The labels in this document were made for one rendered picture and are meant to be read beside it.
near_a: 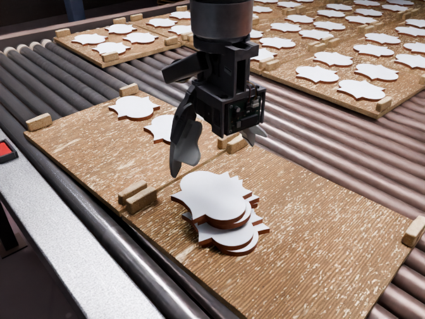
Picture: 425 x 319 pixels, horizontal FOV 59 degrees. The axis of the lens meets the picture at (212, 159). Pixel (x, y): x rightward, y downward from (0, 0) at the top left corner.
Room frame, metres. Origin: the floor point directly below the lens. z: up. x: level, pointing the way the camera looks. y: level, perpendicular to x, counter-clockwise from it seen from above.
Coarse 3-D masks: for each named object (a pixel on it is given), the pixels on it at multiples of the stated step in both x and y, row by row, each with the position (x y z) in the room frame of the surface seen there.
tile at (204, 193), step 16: (192, 176) 0.53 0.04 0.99; (208, 176) 0.53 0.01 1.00; (224, 176) 0.53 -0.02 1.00; (192, 192) 0.49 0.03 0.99; (208, 192) 0.49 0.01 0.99; (224, 192) 0.49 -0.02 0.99; (240, 192) 0.49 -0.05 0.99; (192, 208) 0.45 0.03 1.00; (208, 208) 0.45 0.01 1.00; (224, 208) 0.45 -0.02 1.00; (240, 208) 0.45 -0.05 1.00; (224, 224) 0.42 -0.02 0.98
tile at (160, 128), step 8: (152, 120) 0.82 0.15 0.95; (160, 120) 0.82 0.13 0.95; (168, 120) 0.82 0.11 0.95; (144, 128) 0.79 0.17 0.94; (152, 128) 0.78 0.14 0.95; (160, 128) 0.78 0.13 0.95; (168, 128) 0.78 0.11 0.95; (152, 136) 0.77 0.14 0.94; (160, 136) 0.75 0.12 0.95; (168, 136) 0.75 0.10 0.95; (168, 144) 0.73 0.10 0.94
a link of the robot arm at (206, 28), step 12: (192, 0) 0.45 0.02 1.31; (252, 0) 0.45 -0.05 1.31; (192, 12) 0.45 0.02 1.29; (204, 12) 0.44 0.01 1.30; (216, 12) 0.43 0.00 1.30; (228, 12) 0.43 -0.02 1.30; (240, 12) 0.44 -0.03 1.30; (252, 12) 0.46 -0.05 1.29; (192, 24) 0.45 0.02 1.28; (204, 24) 0.44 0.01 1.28; (216, 24) 0.43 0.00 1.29; (228, 24) 0.43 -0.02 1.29; (240, 24) 0.44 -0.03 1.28; (204, 36) 0.43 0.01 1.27; (216, 36) 0.43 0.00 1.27; (228, 36) 0.43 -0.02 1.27; (240, 36) 0.44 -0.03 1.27
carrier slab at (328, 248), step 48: (288, 192) 0.56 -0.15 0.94; (336, 192) 0.56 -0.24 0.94; (192, 240) 0.43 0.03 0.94; (288, 240) 0.43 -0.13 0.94; (336, 240) 0.43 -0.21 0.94; (384, 240) 0.43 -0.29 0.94; (240, 288) 0.34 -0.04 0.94; (288, 288) 0.34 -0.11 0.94; (336, 288) 0.34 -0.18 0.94; (384, 288) 0.34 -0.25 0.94
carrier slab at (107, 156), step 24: (144, 96) 0.99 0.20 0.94; (72, 120) 0.84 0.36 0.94; (96, 120) 0.84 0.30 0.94; (120, 120) 0.84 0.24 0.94; (144, 120) 0.84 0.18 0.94; (48, 144) 0.73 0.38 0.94; (72, 144) 0.73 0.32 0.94; (96, 144) 0.73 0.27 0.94; (120, 144) 0.73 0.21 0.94; (144, 144) 0.73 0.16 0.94; (216, 144) 0.73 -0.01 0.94; (72, 168) 0.64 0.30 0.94; (96, 168) 0.64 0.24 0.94; (120, 168) 0.64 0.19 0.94; (144, 168) 0.64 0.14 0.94; (168, 168) 0.64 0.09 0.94; (192, 168) 0.64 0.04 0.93; (96, 192) 0.56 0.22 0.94; (120, 216) 0.50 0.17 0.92
